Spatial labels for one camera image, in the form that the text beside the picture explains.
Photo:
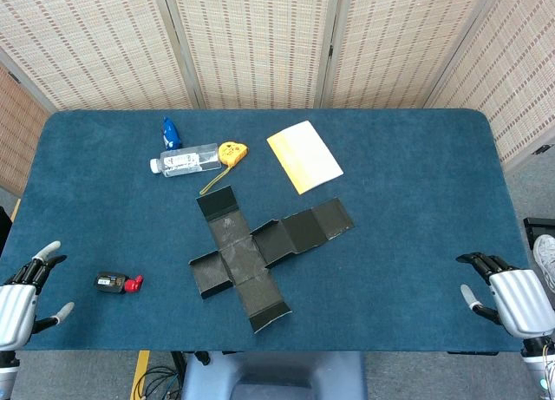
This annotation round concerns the black floor stand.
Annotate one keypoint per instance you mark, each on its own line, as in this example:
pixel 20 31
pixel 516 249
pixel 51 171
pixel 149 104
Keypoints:
pixel 539 226

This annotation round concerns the clear plastic bottle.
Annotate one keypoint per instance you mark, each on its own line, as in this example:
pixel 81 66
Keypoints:
pixel 186 161

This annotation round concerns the yellow tape measure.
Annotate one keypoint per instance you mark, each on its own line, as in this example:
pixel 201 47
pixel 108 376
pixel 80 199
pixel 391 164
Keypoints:
pixel 232 152

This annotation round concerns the blue carpeted table surface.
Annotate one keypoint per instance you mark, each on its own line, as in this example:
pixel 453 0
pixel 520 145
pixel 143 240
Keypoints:
pixel 390 265

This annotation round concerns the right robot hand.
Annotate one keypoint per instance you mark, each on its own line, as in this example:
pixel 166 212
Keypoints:
pixel 520 296

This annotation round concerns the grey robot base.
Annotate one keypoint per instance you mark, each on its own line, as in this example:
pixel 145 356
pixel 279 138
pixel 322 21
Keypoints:
pixel 277 374

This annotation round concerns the black cardboard box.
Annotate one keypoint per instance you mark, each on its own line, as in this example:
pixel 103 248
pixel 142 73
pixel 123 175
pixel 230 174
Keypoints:
pixel 243 252

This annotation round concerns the white sneaker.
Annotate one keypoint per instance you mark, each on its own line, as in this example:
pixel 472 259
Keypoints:
pixel 546 257

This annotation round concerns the black and red clamp tool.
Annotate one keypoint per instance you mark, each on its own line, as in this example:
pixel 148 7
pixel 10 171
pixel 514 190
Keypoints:
pixel 110 282

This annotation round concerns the small blue packet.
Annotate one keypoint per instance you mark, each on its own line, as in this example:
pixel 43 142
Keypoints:
pixel 170 133

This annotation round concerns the yellow and white booklet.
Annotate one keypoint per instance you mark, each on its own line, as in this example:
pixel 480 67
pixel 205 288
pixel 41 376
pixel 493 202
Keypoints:
pixel 305 157

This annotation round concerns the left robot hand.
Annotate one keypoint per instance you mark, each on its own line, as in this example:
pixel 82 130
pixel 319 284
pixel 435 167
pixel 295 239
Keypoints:
pixel 15 304

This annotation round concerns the woven folding screen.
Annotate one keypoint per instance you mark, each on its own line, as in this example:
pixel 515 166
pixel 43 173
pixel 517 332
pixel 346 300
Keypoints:
pixel 260 40

